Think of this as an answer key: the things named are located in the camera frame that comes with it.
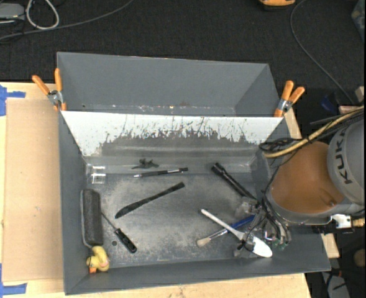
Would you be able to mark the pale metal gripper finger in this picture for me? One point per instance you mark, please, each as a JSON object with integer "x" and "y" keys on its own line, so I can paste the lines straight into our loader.
{"x": 243, "y": 249}
{"x": 246, "y": 207}

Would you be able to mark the white plastic spoon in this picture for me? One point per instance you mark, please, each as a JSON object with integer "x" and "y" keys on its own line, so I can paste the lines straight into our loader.
{"x": 226, "y": 225}

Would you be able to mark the black flashlight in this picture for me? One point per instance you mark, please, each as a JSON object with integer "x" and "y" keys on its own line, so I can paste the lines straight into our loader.
{"x": 229, "y": 180}

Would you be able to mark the grey metal bin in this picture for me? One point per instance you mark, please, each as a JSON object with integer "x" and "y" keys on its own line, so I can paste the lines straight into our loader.
{"x": 170, "y": 228}

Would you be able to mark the black pen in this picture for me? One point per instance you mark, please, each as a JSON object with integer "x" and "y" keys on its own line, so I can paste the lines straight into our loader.
{"x": 161, "y": 172}

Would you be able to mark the black plastic knife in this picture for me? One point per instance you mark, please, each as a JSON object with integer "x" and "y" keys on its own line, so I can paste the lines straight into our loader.
{"x": 148, "y": 200}

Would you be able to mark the small black toy figure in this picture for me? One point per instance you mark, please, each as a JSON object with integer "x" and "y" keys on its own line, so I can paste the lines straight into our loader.
{"x": 145, "y": 164}

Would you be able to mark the yellow rubber duck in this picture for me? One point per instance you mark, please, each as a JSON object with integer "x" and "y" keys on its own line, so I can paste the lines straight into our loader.
{"x": 98, "y": 260}

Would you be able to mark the small clear plastic piece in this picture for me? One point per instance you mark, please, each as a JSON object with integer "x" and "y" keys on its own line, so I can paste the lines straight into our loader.
{"x": 96, "y": 174}

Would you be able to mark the black paint roller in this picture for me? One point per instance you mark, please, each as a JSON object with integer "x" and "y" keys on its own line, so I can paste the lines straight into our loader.
{"x": 92, "y": 216}

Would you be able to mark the brown cardboard board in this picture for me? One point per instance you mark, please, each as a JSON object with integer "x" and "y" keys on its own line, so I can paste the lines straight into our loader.
{"x": 30, "y": 191}

